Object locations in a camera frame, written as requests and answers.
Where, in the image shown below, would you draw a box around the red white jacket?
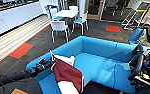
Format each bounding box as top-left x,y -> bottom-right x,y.
50,51 -> 86,94

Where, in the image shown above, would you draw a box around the white chair blue seat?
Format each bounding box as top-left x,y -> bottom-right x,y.
71,12 -> 90,37
49,19 -> 71,44
49,7 -> 59,21
68,5 -> 80,13

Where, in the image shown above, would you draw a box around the white square table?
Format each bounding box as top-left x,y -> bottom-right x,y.
53,9 -> 80,20

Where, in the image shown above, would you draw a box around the blue sofa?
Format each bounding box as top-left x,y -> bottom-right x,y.
25,35 -> 148,94

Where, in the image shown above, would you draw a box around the blue white bin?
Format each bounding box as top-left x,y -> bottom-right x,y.
44,3 -> 54,16

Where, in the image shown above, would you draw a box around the white base kitchen cabinets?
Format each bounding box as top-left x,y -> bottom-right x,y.
0,1 -> 45,39

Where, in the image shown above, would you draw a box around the wooden glass door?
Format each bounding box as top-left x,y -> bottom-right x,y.
86,0 -> 106,22

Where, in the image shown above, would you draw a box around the blue armchair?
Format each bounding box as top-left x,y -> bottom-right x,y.
127,27 -> 146,45

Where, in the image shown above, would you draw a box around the white bar stool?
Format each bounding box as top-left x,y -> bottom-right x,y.
121,0 -> 144,30

